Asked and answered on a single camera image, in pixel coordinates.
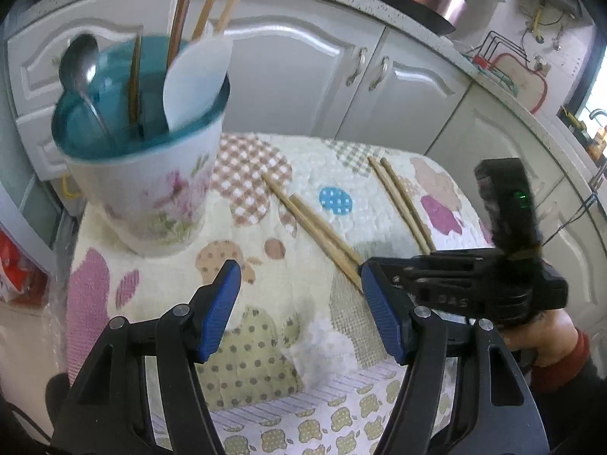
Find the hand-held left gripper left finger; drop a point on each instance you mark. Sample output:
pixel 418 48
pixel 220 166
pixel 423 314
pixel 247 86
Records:
pixel 220 308

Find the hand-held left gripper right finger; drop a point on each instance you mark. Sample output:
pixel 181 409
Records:
pixel 384 313

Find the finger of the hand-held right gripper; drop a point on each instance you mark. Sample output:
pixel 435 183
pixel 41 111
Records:
pixel 427 268

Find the floral utensil cup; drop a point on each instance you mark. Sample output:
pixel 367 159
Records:
pixel 156 189

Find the white plastic rice spoon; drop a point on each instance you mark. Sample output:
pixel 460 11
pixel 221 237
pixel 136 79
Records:
pixel 194 80

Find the dark brown wooden chopstick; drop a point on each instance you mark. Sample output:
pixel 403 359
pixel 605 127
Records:
pixel 135 80
pixel 182 9

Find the metal spoon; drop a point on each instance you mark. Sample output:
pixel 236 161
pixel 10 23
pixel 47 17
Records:
pixel 78 64

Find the person's right forearm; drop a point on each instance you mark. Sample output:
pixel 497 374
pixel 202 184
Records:
pixel 578 365

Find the person's right hand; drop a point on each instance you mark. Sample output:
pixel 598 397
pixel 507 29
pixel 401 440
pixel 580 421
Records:
pixel 550 336

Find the white cabinet door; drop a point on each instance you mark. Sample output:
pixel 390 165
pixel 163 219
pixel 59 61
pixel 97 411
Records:
pixel 294 66
pixel 569 265
pixel 417 104
pixel 493 132

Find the patchwork quilt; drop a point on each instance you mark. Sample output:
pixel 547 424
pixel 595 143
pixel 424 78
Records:
pixel 284 365

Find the red-rimmed cutting board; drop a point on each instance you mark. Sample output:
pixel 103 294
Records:
pixel 521 80

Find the red plastic bag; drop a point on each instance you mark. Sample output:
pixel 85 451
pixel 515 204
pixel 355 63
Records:
pixel 14 265

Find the wall water valve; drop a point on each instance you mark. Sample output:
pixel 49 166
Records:
pixel 538 14

